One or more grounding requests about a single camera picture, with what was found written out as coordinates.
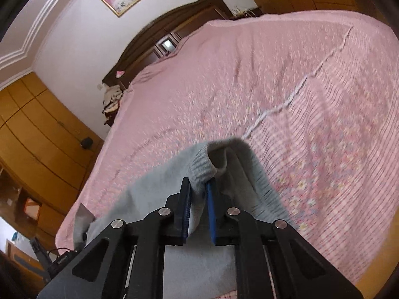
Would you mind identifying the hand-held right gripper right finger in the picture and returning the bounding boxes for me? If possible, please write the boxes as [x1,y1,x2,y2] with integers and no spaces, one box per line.
[206,179,364,299]

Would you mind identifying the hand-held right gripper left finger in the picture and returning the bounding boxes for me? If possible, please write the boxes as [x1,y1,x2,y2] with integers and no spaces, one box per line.
[37,177,191,299]

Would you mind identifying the grey pants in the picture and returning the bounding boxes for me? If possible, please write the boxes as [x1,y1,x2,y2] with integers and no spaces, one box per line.
[72,138,295,298]

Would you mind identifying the pile of clothes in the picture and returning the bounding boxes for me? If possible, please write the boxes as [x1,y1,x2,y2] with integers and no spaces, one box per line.
[101,82,133,127]

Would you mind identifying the pink floral bedspread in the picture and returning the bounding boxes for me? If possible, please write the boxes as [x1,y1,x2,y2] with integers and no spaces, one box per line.
[55,10,399,299]

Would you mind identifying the wooden wardrobe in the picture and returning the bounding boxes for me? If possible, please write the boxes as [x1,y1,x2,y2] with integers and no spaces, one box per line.
[0,72,105,287]

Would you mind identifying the dark wooden headboard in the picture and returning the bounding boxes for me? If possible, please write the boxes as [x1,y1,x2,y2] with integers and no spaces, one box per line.
[102,0,234,92]

